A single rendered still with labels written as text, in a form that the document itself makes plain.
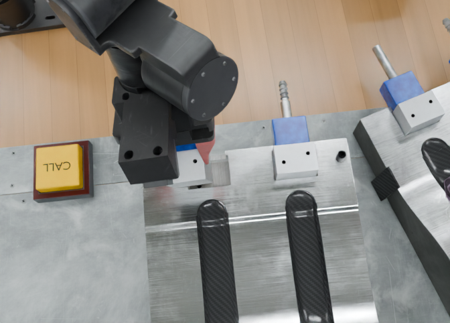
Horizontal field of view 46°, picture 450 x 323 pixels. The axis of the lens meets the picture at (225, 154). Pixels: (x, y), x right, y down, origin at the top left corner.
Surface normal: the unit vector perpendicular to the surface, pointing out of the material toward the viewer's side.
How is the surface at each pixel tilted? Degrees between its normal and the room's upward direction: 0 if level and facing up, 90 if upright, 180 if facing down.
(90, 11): 54
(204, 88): 71
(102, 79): 0
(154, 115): 21
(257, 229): 1
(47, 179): 0
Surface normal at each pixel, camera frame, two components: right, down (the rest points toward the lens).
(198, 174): -0.13, -0.13
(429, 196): -0.18, -0.62
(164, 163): 0.04, 0.79
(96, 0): 0.59, 0.32
